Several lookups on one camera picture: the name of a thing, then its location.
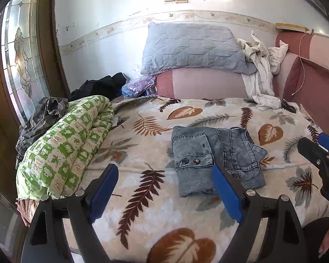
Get blue denim jeans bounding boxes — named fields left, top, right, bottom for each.
left=171, top=126, right=267, bottom=198

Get black clothing pile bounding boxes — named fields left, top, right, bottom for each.
left=67, top=73, right=126, bottom=101

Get green white rolled quilt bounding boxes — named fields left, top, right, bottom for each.
left=16, top=95, right=114, bottom=201

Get small black object on bed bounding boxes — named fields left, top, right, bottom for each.
left=281, top=99, right=297, bottom=113

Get leaf print blanket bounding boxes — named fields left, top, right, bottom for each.
left=63, top=95, right=329, bottom=263

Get red pink headboard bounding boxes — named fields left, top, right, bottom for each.
left=273, top=32, right=329, bottom=136

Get white crumpled garment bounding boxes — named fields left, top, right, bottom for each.
left=236, top=34, right=289, bottom=110

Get camouflage garment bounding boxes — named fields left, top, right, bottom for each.
left=16, top=97, right=69, bottom=169

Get yellow book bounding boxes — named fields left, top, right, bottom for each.
left=275, top=23, right=313, bottom=34

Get pink bolster cushion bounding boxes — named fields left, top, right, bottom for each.
left=156, top=68, right=248, bottom=100

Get stained glass window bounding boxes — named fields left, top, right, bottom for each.
left=1, top=0, right=49, bottom=124

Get grey quilted pillow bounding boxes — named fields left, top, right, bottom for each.
left=140, top=23, right=257, bottom=75

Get white cable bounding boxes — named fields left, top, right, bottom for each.
left=290, top=31, right=315, bottom=96

